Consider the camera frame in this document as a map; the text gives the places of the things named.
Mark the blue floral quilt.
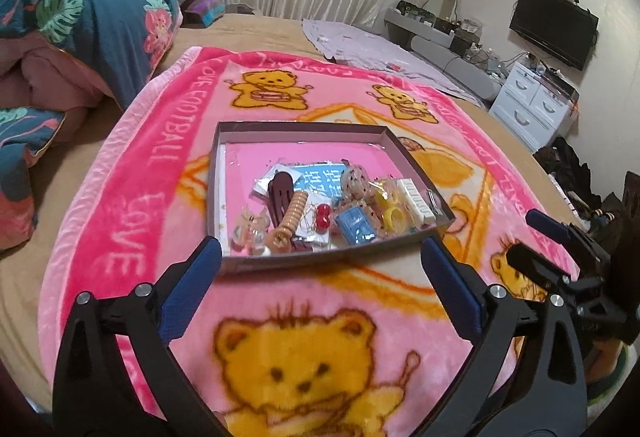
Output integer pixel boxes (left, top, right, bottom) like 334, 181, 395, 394
0, 0, 183, 253

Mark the black television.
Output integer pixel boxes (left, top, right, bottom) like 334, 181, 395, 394
510, 0, 599, 71

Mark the red cherry earrings packet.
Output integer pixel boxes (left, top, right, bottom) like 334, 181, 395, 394
300, 202, 336, 243

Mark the white comb hair clip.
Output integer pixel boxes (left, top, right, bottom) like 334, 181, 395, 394
397, 179, 436, 225

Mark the blue packet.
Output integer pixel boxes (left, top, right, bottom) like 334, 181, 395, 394
334, 207, 377, 245

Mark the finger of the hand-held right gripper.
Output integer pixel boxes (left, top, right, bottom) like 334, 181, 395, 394
506, 243, 573, 295
526, 209, 583, 248

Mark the lavender sheet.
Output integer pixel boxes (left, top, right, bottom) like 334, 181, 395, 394
302, 18, 486, 108

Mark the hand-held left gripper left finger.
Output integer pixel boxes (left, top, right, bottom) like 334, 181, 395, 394
51, 237, 226, 437

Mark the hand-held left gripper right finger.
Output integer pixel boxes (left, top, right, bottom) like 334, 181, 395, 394
421, 237, 588, 437

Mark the grey desk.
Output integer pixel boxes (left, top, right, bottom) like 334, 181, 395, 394
384, 0, 503, 102

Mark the white drawer cabinet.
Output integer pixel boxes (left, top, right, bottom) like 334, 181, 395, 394
489, 62, 581, 148

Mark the beige spiral hair tie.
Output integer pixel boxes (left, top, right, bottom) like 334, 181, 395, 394
265, 191, 311, 253

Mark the brown snap hair clip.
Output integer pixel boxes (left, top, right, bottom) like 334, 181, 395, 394
267, 171, 313, 255

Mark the grey cardboard box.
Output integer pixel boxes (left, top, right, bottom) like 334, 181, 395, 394
207, 119, 456, 275

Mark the yellow hair ties packet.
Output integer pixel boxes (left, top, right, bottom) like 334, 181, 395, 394
372, 179, 416, 235

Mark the clear silver packet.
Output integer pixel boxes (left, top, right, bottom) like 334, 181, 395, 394
252, 164, 301, 200

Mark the purple striped pillow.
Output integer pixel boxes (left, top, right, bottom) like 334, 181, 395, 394
180, 0, 226, 28

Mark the pink bear printed blanket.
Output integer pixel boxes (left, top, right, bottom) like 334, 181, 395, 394
37, 46, 581, 437

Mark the floral beige scrunchie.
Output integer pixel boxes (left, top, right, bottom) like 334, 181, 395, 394
340, 162, 386, 238

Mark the dark clothes pile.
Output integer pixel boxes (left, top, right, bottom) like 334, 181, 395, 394
532, 137, 601, 218

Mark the clear pearl hair claw clip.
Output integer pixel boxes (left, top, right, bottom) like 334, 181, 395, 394
230, 207, 271, 255

